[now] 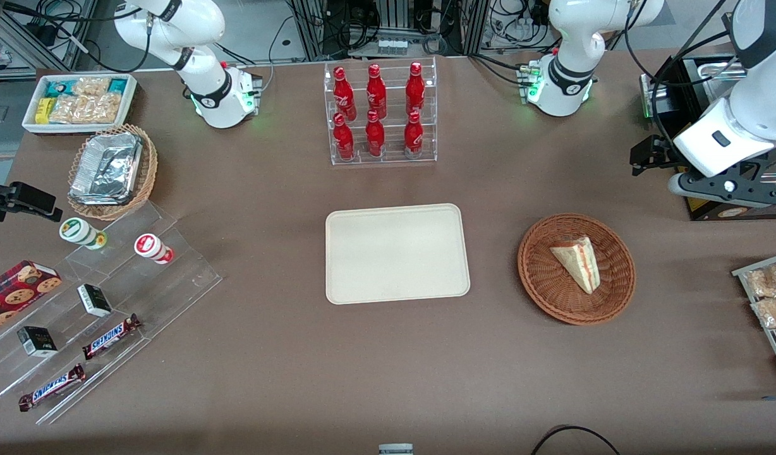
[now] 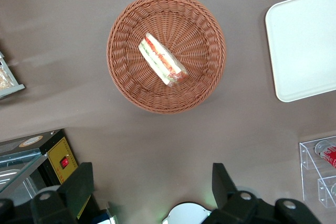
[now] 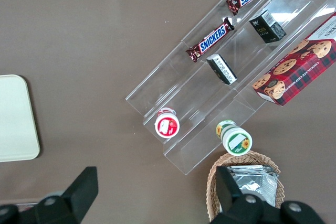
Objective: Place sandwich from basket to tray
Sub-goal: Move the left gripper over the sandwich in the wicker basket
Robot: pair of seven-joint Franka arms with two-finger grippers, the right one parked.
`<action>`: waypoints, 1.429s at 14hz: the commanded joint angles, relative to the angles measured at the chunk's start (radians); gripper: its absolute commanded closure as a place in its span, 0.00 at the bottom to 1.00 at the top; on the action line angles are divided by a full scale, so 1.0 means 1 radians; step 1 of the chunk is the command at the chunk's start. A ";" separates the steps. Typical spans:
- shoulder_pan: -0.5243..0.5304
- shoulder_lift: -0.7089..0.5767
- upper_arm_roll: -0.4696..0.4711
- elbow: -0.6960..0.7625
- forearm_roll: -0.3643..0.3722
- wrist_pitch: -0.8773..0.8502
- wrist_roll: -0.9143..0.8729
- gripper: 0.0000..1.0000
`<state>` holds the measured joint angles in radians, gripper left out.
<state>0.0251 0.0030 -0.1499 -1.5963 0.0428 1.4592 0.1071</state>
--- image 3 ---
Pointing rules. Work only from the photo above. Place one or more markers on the oval light wicker basket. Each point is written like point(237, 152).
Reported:
point(214, 182)

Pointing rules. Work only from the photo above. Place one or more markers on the cream plastic tray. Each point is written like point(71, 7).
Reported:
point(15, 119)

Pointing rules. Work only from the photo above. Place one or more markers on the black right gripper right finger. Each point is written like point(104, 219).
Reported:
point(231, 197)

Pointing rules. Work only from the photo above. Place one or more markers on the green sunflower yogurt cup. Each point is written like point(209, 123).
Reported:
point(236, 141)

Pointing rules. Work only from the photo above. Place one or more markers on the small black box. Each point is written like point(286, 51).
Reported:
point(266, 28)
point(221, 69)

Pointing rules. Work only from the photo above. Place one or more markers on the silver foil packet stack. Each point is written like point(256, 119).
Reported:
point(256, 182)

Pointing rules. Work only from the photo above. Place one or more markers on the clear acrylic stepped stand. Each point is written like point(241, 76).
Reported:
point(183, 90)

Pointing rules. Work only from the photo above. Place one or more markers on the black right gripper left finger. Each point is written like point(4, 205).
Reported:
point(78, 195)

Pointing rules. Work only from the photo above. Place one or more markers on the red strawberry yogurt cup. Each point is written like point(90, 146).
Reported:
point(167, 127)

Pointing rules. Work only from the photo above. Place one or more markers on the red tartan cookie box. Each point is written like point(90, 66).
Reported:
point(299, 72)

